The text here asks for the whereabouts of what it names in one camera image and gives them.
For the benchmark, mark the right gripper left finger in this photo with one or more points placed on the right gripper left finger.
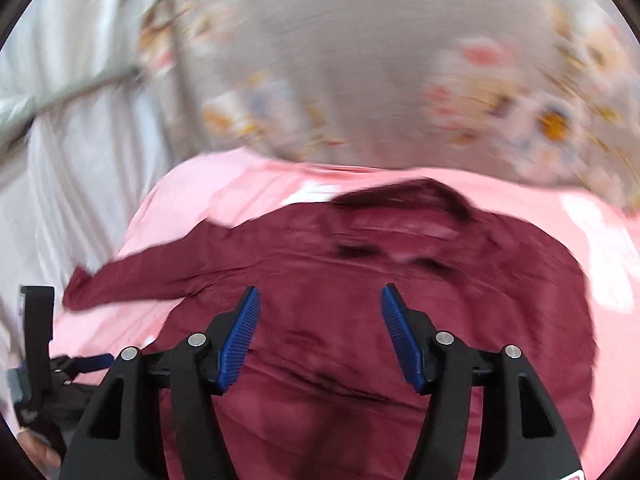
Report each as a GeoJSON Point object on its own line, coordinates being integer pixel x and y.
{"type": "Point", "coordinates": [119, 435]}

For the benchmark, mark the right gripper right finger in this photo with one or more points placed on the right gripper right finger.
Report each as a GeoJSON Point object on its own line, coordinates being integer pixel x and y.
{"type": "Point", "coordinates": [522, 435]}

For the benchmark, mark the maroon quilted jacket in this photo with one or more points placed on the maroon quilted jacket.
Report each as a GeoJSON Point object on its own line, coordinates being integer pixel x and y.
{"type": "Point", "coordinates": [320, 395]}

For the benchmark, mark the person's left hand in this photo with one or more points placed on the person's left hand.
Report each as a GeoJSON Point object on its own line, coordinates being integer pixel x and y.
{"type": "Point", "coordinates": [40, 453]}

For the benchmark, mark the pink fleece blanket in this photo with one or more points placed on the pink fleece blanket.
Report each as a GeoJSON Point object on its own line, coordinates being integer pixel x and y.
{"type": "Point", "coordinates": [235, 187]}

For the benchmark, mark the white satin curtain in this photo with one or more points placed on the white satin curtain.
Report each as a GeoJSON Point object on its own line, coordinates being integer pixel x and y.
{"type": "Point", "coordinates": [73, 179]}

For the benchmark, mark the grey floral bed sheet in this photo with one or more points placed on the grey floral bed sheet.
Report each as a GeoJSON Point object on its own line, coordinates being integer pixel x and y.
{"type": "Point", "coordinates": [539, 92]}

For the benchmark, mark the grey metal bed rail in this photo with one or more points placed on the grey metal bed rail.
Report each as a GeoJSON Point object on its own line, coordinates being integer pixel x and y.
{"type": "Point", "coordinates": [18, 111]}

